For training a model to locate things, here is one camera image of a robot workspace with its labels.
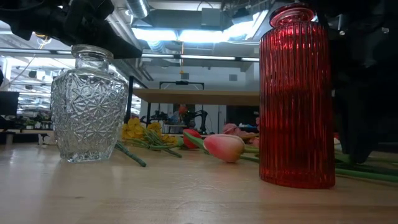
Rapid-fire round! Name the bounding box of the pink blossom spray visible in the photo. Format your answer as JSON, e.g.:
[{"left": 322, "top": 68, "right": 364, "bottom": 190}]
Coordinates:
[{"left": 221, "top": 117, "right": 261, "bottom": 149}]

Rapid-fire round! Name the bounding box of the red artificial tulip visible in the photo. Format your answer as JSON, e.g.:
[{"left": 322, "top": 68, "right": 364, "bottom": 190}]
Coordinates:
[{"left": 182, "top": 128, "right": 208, "bottom": 154}]

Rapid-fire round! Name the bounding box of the yellow artificial flower bunch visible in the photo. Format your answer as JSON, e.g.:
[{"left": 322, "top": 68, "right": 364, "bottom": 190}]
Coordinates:
[{"left": 120, "top": 117, "right": 183, "bottom": 159}]

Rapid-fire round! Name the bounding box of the wooden shelf with black legs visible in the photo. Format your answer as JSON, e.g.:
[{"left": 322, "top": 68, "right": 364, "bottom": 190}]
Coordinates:
[{"left": 125, "top": 75, "right": 261, "bottom": 124}]

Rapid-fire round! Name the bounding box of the pink artificial tulip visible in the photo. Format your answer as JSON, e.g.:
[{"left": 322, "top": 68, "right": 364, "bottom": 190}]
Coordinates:
[{"left": 203, "top": 134, "right": 398, "bottom": 184}]

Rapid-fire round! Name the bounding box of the background wooden desk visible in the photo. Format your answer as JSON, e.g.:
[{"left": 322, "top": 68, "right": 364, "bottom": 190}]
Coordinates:
[{"left": 0, "top": 128, "right": 52, "bottom": 146}]

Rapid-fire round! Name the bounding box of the black background rig frame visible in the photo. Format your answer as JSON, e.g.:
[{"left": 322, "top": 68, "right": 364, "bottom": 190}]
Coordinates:
[{"left": 159, "top": 80, "right": 205, "bottom": 91}]

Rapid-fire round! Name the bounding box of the silver ventilation duct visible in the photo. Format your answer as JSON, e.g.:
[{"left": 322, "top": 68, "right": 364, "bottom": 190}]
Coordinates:
[{"left": 126, "top": 0, "right": 150, "bottom": 19}]

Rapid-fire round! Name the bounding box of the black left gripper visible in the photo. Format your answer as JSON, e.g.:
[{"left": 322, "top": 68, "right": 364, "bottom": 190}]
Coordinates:
[{"left": 30, "top": 0, "right": 143, "bottom": 60}]

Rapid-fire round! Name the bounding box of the red ribbed glass vase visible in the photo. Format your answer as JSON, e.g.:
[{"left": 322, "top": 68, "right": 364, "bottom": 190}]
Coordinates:
[{"left": 258, "top": 2, "right": 336, "bottom": 190}]

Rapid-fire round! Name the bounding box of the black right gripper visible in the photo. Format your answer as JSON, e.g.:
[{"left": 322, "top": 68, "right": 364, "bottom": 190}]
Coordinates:
[{"left": 329, "top": 27, "right": 389, "bottom": 164}]

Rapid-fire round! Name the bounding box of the clear cut-glass vase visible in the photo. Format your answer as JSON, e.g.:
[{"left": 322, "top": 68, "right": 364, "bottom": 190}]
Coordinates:
[{"left": 50, "top": 44, "right": 129, "bottom": 164}]

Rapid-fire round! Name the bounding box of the black computer monitor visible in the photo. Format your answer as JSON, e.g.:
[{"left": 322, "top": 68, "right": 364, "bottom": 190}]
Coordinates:
[{"left": 0, "top": 91, "right": 21, "bottom": 116}]

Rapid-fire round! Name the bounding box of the long ceiling light bar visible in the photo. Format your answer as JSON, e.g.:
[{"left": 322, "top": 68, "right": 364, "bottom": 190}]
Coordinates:
[{"left": 141, "top": 53, "right": 261, "bottom": 62}]

